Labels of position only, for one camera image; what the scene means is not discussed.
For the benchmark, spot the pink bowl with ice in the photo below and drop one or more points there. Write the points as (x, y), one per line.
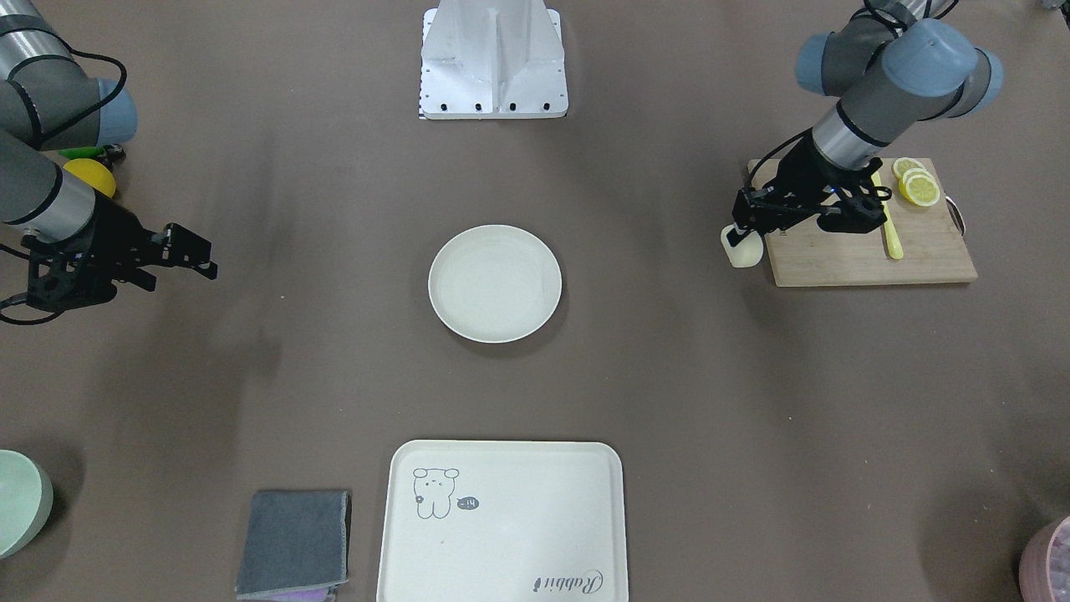
(1044, 564)

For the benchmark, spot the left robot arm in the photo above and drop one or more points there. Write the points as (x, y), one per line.
(892, 65)

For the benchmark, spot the cream rabbit serving tray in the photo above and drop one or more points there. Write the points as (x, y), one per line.
(504, 521)

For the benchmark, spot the upper yellow lemon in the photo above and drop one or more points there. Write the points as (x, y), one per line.
(95, 174)

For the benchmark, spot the white steamed bun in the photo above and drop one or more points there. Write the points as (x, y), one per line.
(742, 252)

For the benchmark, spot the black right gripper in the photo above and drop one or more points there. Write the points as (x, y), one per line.
(111, 229)

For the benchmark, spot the bamboo cutting board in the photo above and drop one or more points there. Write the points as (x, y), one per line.
(934, 250)

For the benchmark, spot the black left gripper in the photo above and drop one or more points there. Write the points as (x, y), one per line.
(802, 180)

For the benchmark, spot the pale green bowl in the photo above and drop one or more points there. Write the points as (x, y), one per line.
(27, 497)

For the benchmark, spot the yellow plastic knife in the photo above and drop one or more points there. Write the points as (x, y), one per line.
(893, 245)

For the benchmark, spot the dark cherries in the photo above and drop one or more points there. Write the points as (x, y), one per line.
(113, 153)

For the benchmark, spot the folded grey cloth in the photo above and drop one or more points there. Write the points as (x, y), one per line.
(296, 546)

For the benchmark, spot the green lime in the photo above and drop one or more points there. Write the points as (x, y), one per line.
(92, 153)

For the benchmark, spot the cream round plate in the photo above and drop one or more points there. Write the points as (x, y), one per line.
(495, 284)

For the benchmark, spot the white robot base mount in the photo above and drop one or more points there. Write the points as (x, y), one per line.
(492, 60)

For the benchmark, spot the lemon slices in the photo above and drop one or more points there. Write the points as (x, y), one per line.
(916, 183)

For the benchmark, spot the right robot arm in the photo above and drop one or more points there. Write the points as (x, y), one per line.
(50, 104)

